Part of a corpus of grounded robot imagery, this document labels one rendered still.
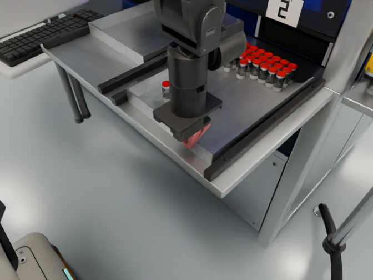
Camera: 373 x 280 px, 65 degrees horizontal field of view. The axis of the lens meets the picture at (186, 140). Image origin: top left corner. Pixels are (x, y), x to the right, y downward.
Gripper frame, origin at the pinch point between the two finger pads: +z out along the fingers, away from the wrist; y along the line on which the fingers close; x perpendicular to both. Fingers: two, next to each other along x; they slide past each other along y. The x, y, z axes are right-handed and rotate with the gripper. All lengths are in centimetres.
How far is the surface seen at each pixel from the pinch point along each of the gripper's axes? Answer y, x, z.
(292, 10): 37.8, 5.3, -11.8
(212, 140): 5.5, -1.2, 2.2
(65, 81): 13, 101, 45
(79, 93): 18, 101, 54
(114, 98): -2.2, 21.2, 0.3
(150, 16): 32, 51, 2
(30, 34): 1, 78, 7
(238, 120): 13.9, -1.0, 2.3
